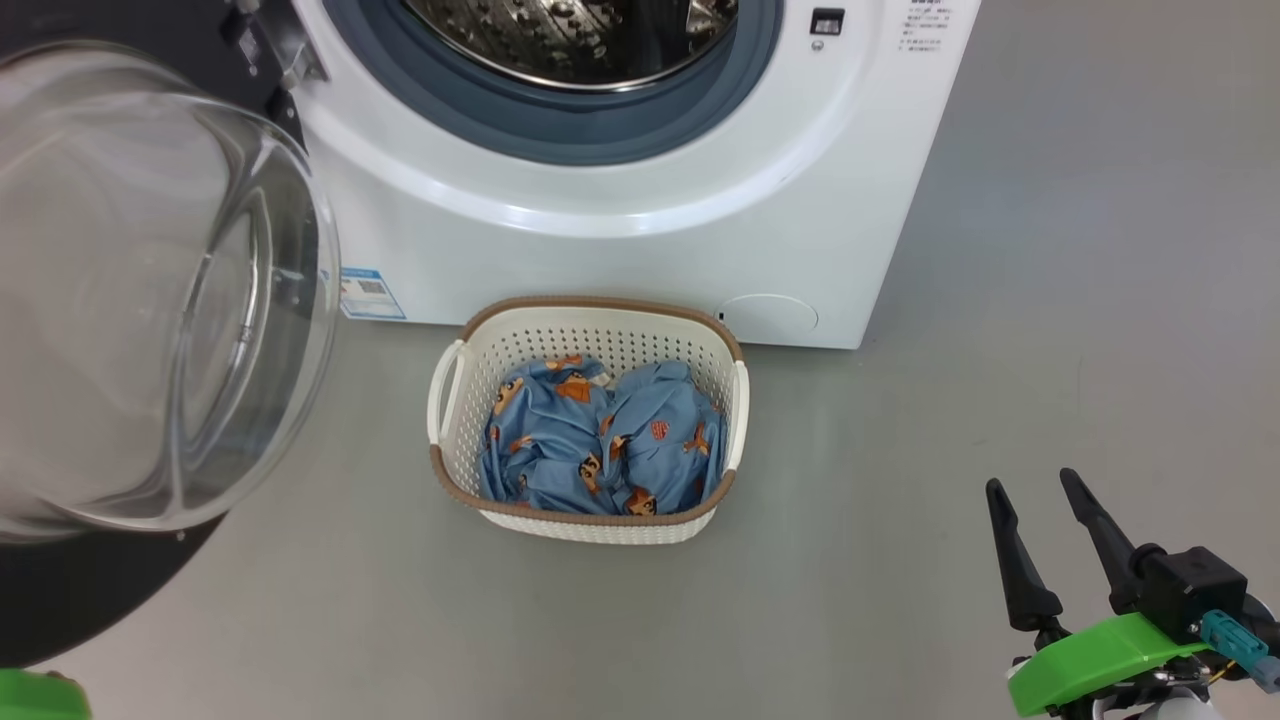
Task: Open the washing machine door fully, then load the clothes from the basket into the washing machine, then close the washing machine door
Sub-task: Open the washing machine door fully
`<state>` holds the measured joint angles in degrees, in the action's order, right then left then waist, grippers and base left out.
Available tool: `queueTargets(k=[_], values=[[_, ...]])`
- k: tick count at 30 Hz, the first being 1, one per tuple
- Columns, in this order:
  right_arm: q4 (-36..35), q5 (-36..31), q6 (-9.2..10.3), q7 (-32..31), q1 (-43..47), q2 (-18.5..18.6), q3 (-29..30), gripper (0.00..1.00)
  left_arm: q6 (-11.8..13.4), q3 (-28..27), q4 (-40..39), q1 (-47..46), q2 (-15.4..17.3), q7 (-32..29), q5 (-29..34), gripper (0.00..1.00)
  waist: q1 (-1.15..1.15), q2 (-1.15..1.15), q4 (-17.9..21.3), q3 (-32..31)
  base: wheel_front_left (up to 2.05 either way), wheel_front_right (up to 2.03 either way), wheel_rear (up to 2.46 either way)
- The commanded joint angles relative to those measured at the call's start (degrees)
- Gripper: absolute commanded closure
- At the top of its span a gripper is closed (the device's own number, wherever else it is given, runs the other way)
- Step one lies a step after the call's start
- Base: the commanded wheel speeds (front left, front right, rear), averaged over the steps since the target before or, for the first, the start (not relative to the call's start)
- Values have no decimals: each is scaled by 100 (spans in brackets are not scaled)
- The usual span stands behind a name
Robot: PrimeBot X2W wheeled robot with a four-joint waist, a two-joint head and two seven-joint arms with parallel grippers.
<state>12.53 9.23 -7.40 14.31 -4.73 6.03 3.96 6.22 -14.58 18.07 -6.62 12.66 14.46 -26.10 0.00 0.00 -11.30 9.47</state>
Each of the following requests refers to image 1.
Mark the blue energy label sticker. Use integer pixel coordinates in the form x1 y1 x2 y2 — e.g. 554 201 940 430
338 266 407 321

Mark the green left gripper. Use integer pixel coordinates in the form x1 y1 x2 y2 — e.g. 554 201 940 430
0 668 91 720

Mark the metal door hinge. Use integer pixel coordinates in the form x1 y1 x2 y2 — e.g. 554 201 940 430
222 0 329 91

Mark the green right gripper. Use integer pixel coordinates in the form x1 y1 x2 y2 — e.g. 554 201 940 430
985 468 1211 720

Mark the teal right cable connector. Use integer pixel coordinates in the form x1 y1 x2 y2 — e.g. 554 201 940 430
1200 610 1280 693

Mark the round filter cover panel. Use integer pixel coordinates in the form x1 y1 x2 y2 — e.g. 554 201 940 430
718 293 819 347

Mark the white perforated laundry basket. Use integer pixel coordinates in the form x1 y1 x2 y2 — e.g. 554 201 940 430
427 296 751 546

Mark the steel washer drum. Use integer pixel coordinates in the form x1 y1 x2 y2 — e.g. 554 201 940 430
400 0 741 93

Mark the white front-load washing machine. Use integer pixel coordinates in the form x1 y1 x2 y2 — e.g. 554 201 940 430
285 0 983 351

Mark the black-rimmed glass washer door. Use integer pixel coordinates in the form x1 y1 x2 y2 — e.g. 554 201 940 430
0 0 343 669

